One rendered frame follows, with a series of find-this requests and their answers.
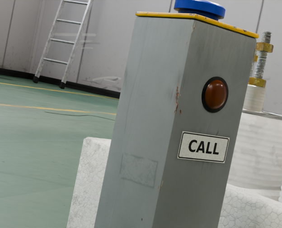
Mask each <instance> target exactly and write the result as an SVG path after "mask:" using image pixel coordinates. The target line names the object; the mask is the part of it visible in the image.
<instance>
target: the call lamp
mask: <svg viewBox="0 0 282 228"><path fill-rule="evenodd" d="M226 95H227V91H226V86H225V84H224V83H223V82H222V81H221V80H214V81H212V82H211V83H210V84H209V85H208V87H207V89H206V93H205V101H206V104H207V106H208V107H209V108H210V109H212V110H216V109H219V108H220V107H221V106H222V105H223V104H224V102H225V100H226Z"/></svg>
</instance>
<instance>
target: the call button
mask: <svg viewBox="0 0 282 228"><path fill-rule="evenodd" d="M174 10H176V11H178V13H186V14H198V15H201V16H204V17H207V18H210V19H213V20H216V21H218V20H219V19H224V16H225V12H226V10H225V8H224V7H223V6H221V5H219V4H216V3H213V2H210V1H206V0H175V4H174Z"/></svg>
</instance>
